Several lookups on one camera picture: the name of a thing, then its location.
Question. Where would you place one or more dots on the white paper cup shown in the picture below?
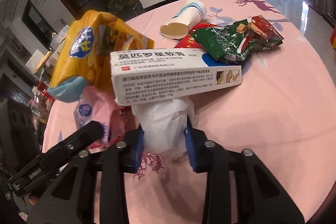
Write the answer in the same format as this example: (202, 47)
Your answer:
(191, 14)

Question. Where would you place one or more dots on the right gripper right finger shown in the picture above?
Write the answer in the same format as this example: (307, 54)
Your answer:
(260, 196)

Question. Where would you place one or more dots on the pink printed tablecloth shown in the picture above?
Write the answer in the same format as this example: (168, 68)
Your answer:
(284, 110)

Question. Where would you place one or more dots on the red cigarette pack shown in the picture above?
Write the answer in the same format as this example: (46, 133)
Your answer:
(188, 41)

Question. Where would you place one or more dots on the yellow chip bag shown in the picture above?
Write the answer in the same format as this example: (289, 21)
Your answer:
(85, 56)

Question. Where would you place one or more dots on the pink tissue packet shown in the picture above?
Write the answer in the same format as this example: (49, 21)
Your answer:
(95, 105)

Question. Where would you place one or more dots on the red snack wrapper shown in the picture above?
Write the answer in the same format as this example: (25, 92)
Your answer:
(265, 36)

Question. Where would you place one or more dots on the dark floor plant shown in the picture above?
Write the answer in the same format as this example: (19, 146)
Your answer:
(117, 7)

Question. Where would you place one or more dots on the green snack wrapper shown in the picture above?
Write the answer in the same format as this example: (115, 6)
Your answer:
(231, 43)

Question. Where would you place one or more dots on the white tissue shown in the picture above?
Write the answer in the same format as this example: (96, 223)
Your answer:
(164, 125)

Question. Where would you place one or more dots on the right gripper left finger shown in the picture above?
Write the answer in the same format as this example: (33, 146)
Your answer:
(71, 196)

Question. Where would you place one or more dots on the white medicine box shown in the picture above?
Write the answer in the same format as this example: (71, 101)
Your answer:
(144, 76)

